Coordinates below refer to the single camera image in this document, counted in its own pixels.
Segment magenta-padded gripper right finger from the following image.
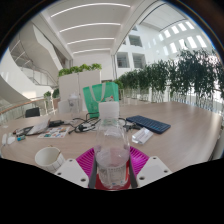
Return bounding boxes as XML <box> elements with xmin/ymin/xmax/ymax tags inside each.
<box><xmin>127</xmin><ymin>145</ymin><xmax>173</xmax><ymax>190</ymax></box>

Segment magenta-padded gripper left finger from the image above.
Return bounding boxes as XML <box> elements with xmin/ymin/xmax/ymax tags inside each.
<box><xmin>54</xmin><ymin>147</ymin><xmax>98</xmax><ymax>190</ymax></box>

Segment clear plastic water bottle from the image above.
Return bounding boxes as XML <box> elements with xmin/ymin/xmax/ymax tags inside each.
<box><xmin>93</xmin><ymin>101</ymin><xmax>131</xmax><ymax>190</ymax></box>

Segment white grid-pattern mug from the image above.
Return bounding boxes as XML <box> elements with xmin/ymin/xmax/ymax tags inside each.
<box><xmin>34</xmin><ymin>146</ymin><xmax>66</xmax><ymax>174</ymax></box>

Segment white plastic packet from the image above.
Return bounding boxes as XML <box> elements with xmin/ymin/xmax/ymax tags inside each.
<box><xmin>131</xmin><ymin>127</ymin><xmax>155</xmax><ymax>145</ymax></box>

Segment colourful sticker sheet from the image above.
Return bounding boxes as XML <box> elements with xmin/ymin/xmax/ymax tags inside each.
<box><xmin>37</xmin><ymin>126</ymin><xmax>70</xmax><ymax>139</ymax></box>

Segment dark blue keyboard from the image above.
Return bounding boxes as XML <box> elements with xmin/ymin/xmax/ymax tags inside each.
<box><xmin>125</xmin><ymin>115</ymin><xmax>172</xmax><ymax>135</ymax></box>

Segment black power adapter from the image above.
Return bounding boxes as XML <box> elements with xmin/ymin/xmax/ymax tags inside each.
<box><xmin>48</xmin><ymin>119</ymin><xmax>64</xmax><ymax>128</ymax></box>

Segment open notebook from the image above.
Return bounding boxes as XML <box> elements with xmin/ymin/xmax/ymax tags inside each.
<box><xmin>25</xmin><ymin>118</ymin><xmax>52</xmax><ymax>136</ymax></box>

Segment black folder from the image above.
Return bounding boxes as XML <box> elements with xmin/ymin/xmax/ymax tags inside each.
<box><xmin>14</xmin><ymin>124</ymin><xmax>34</xmax><ymax>136</ymax></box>

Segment white chair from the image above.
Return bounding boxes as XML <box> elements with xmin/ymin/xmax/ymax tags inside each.
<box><xmin>57</xmin><ymin>99</ymin><xmax>73</xmax><ymax>114</ymax></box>

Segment clear glass jar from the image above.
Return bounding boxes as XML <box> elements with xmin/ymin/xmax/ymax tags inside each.
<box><xmin>67</xmin><ymin>92</ymin><xmax>82</xmax><ymax>118</ymax></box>

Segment white computer mouse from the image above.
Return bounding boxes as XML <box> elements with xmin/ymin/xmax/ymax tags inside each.
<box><xmin>6</xmin><ymin>133</ymin><xmax>17</xmax><ymax>145</ymax></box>

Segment black chair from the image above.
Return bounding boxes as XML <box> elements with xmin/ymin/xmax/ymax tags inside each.
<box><xmin>24</xmin><ymin>106</ymin><xmax>41</xmax><ymax>118</ymax></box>

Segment green tote bag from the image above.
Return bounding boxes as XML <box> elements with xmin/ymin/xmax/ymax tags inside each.
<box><xmin>82</xmin><ymin>81</ymin><xmax>120</xmax><ymax>118</ymax></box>

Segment potted plants on stand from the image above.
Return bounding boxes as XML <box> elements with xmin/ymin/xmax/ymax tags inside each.
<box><xmin>43</xmin><ymin>88</ymin><xmax>61</xmax><ymax>111</ymax></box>

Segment glass balcony railing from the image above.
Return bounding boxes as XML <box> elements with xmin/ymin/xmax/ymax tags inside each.
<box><xmin>0</xmin><ymin>97</ymin><xmax>46</xmax><ymax>127</ymax></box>

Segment white cabinet topped with plants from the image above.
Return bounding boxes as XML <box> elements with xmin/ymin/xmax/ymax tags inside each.
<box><xmin>58</xmin><ymin>63</ymin><xmax>103</xmax><ymax>113</ymax></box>

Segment green hedge plant row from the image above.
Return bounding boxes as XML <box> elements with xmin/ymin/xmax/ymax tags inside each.
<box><xmin>113</xmin><ymin>49</ymin><xmax>224</xmax><ymax>111</ymax></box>

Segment ceiling lights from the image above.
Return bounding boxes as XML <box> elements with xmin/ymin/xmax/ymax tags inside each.
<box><xmin>49</xmin><ymin>2</ymin><xmax>132</xmax><ymax>56</ymax></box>

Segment tangled black cables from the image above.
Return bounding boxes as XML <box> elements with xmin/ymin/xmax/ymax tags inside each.
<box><xmin>68</xmin><ymin>113</ymin><xmax>141</xmax><ymax>134</ymax></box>

